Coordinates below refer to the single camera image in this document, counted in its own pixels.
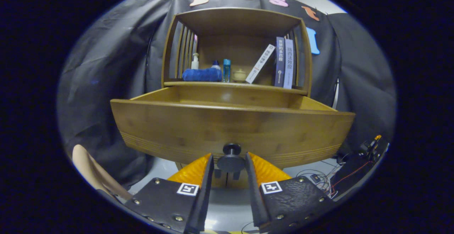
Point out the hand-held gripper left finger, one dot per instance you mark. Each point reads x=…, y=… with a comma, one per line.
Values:
x=204, y=198

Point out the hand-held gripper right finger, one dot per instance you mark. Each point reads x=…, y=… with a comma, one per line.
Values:
x=256, y=198

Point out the wooden countertop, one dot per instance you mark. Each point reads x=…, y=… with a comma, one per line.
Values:
x=212, y=84

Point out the wooden cabinet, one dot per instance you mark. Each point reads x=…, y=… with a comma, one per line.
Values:
x=241, y=49

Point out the black electronic device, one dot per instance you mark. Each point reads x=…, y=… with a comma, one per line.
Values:
x=367, y=146

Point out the folded blue towel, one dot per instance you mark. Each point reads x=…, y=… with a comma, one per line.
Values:
x=202, y=75

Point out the beige lidded teacup with saucer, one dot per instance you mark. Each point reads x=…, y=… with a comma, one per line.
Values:
x=240, y=76

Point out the clear blue bottle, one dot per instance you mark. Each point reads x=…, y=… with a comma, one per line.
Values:
x=226, y=71

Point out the white bottle with blue cap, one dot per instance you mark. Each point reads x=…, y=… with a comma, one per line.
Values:
x=215, y=65

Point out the white book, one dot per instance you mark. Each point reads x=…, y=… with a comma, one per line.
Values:
x=260, y=63

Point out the white pump bottle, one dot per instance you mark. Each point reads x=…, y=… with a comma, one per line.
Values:
x=195, y=63

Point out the dark blue book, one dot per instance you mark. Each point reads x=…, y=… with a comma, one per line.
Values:
x=279, y=63

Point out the light purple book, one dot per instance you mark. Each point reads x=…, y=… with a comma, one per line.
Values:
x=288, y=63

